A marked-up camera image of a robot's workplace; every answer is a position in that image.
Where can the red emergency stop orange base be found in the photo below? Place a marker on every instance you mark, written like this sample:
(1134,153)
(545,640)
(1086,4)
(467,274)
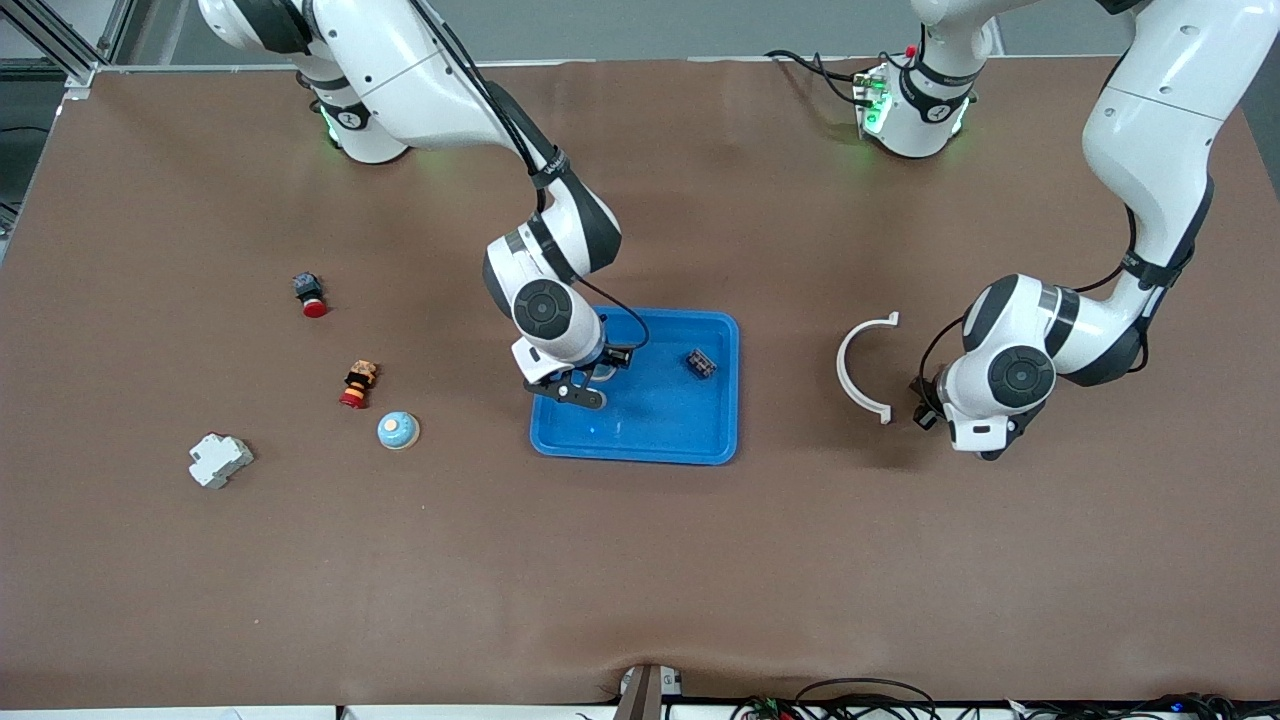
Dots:
(358,385)

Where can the white circuit breaker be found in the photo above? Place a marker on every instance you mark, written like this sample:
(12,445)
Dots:
(220,460)

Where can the red push button black base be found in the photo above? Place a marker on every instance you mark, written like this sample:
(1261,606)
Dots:
(311,293)

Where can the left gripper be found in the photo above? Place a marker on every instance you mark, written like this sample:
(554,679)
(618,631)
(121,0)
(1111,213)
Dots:
(926,403)

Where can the metal mount bracket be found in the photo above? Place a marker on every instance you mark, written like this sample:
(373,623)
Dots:
(645,695)

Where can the dark blue electrolytic capacitor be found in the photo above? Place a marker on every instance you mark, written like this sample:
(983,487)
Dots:
(700,363)

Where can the white curved pipe clamp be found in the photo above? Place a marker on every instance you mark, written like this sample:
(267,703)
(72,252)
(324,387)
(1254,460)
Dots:
(842,368)

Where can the aluminium frame strut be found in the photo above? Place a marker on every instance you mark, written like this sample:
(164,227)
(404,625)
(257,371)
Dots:
(60,40)

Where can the blue plastic tray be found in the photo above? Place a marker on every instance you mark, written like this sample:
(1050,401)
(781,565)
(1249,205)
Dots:
(660,420)

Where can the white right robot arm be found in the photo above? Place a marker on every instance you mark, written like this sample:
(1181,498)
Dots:
(400,80)

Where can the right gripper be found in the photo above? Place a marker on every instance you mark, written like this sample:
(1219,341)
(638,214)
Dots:
(603,362)

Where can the light blue round cap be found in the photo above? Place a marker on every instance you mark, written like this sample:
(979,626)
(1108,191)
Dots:
(398,430)

